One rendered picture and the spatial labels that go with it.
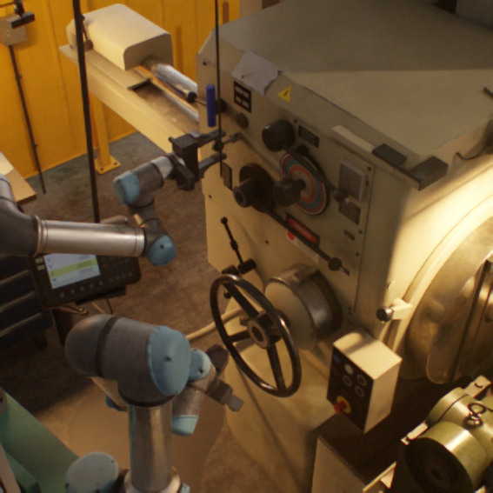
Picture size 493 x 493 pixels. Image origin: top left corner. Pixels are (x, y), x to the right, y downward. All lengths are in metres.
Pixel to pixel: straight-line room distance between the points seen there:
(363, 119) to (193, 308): 2.29
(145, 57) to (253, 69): 1.26
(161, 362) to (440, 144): 0.80
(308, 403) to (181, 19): 2.76
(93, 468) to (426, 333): 0.91
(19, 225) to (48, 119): 2.83
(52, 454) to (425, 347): 1.00
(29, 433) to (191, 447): 1.43
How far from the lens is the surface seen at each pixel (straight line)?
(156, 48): 3.21
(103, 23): 3.32
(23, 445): 2.04
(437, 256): 1.95
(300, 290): 2.00
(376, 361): 1.95
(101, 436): 3.46
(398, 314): 1.92
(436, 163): 1.67
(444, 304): 1.98
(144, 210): 1.93
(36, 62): 4.34
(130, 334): 1.35
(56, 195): 4.70
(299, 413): 2.74
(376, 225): 1.78
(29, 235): 1.72
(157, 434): 1.48
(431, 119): 1.79
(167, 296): 3.95
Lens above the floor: 2.85
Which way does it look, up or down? 43 degrees down
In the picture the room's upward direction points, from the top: straight up
